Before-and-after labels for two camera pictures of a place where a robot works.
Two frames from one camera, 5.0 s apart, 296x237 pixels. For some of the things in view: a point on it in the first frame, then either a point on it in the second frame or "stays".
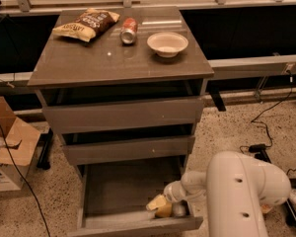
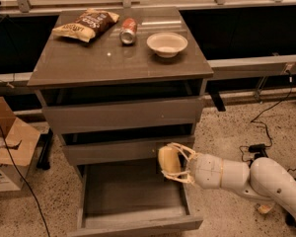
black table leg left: x=45 y=141 stays
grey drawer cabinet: x=123 y=89 stays
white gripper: x=173 y=192 → x=207 y=171
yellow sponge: x=164 y=207 → x=169 y=159
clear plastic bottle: x=265 y=208 stays
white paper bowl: x=167 y=44 stays
